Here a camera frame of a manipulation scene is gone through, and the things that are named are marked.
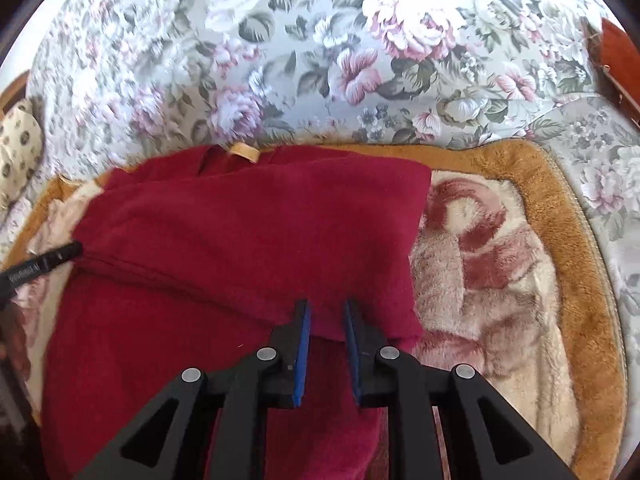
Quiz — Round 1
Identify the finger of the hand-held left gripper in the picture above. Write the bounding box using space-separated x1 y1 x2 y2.
0 241 84 297

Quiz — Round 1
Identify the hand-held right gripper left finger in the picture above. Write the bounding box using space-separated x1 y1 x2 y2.
74 299 313 480

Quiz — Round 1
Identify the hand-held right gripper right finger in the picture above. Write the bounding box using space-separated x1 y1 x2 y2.
342 300 581 480

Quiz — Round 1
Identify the dark red garment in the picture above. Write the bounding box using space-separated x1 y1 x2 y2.
41 145 433 480

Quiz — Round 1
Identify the cream patterned pillow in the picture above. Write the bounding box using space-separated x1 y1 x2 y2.
0 98 46 211

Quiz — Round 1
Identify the brown and cream plush blanket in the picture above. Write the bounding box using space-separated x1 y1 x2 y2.
0 139 628 480

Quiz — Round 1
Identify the floral bed sheet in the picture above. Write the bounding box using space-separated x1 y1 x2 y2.
0 0 640 331

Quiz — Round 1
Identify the red wooden furniture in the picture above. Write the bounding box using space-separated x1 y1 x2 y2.
585 17 640 126

